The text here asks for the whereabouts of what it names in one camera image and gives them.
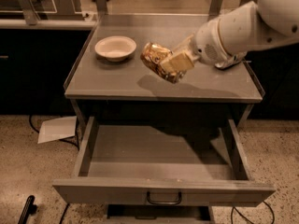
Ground black drawer handle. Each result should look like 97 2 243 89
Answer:
146 191 182 205

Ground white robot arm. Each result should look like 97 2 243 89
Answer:
161 0 299 72

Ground open grey top drawer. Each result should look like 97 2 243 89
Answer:
53 119 275 206

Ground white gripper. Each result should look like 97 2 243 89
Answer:
160 19 247 73

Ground grey counter cabinet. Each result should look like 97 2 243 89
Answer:
63 13 265 133

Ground silver green soda can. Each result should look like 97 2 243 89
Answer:
215 60 241 70

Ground black floor cable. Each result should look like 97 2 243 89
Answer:
28 115 80 224
230 200 276 224

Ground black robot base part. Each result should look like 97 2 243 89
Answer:
18 195 37 224

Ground white paper sheet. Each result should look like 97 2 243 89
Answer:
38 116 77 144

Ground black floor cable left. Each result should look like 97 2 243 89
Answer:
28 115 80 224

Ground white bowl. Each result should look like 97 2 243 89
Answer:
94 36 136 62

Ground black floor cable right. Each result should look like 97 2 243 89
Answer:
230 200 276 224

